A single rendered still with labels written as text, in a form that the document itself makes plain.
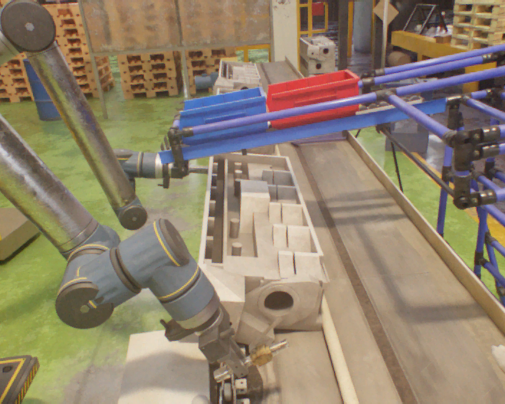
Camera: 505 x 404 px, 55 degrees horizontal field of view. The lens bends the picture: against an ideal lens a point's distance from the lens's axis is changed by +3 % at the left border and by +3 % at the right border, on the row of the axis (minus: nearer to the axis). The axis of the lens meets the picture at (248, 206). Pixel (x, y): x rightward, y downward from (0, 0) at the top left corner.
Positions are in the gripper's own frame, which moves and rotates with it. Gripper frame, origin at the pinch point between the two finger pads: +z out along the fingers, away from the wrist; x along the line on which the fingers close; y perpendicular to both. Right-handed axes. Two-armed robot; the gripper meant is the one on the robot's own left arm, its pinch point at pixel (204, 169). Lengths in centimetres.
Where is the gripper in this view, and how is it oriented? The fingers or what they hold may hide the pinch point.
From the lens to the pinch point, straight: 199.8
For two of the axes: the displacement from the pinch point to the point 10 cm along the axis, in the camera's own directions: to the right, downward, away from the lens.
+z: 9.9, 0.7, 0.7
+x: -0.4, -4.2, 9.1
